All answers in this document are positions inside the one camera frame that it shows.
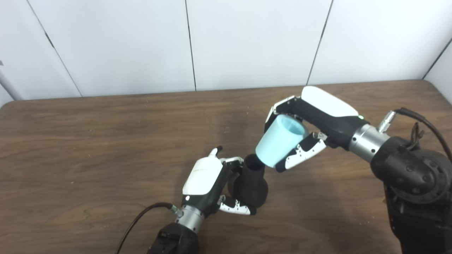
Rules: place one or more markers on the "black funnel-shaped nozzle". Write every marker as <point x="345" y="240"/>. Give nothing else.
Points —
<point x="250" y="187"/>

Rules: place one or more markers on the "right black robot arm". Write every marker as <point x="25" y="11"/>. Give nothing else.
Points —
<point x="413" y="176"/>

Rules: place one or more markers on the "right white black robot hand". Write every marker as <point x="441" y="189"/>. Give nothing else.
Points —
<point x="328" y="113"/>

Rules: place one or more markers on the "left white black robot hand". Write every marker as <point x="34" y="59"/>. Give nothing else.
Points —
<point x="203" y="180"/>

